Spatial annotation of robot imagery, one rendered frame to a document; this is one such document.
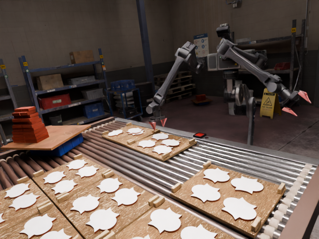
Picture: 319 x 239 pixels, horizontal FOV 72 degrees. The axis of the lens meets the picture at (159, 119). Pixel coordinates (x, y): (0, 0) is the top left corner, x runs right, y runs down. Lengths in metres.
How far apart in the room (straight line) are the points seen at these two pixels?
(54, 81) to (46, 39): 1.18
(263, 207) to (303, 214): 0.14
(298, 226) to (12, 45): 6.25
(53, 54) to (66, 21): 0.94
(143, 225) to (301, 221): 0.59
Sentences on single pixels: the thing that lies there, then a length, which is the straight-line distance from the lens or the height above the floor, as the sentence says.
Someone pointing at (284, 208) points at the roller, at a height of 0.92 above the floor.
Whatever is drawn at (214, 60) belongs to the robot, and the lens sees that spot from 2.11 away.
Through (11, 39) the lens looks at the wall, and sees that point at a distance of 6.43.
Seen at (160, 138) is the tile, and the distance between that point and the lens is 1.74.
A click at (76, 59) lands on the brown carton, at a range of 6.00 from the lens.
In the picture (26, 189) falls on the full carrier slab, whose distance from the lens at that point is 1.50.
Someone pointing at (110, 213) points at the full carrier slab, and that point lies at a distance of 1.07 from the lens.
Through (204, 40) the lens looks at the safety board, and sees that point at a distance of 7.47.
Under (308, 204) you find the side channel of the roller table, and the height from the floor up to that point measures 0.95.
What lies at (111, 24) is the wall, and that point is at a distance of 7.23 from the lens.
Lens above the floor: 1.59
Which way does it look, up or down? 17 degrees down
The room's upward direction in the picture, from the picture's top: 7 degrees counter-clockwise
